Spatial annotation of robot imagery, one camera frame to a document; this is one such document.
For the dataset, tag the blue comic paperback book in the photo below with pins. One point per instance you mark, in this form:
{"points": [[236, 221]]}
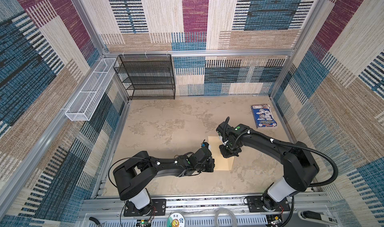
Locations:
{"points": [[263, 116]]}

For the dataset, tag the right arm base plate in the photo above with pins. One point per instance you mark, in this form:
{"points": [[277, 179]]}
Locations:
{"points": [[260, 204]]}

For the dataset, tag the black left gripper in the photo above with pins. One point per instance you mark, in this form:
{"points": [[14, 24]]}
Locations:
{"points": [[211, 164]]}

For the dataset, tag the black wire mesh shelf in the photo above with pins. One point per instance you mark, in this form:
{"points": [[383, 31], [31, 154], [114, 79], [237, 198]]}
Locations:
{"points": [[147, 76]]}

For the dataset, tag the manila paper envelope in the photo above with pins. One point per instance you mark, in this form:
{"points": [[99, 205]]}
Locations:
{"points": [[221, 163]]}

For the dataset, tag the white handheld device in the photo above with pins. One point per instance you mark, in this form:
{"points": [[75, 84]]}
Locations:
{"points": [[316, 217]]}

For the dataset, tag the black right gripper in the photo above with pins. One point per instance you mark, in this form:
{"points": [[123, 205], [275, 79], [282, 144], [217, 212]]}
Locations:
{"points": [[225, 154]]}

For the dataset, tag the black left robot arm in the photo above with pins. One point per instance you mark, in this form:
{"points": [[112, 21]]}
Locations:
{"points": [[135, 173]]}

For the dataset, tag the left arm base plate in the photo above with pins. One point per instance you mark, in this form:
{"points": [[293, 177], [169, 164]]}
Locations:
{"points": [[156, 207]]}

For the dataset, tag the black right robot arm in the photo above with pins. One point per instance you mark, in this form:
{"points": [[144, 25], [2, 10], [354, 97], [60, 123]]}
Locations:
{"points": [[300, 167]]}

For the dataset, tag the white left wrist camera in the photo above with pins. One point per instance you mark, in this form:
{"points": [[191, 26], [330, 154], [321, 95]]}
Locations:
{"points": [[205, 144]]}

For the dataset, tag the clear plastic tube loop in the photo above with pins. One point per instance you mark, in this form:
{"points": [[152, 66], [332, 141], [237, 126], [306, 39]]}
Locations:
{"points": [[225, 218]]}

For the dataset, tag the white wire mesh basket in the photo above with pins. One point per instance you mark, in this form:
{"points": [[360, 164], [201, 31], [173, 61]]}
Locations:
{"points": [[89, 97]]}

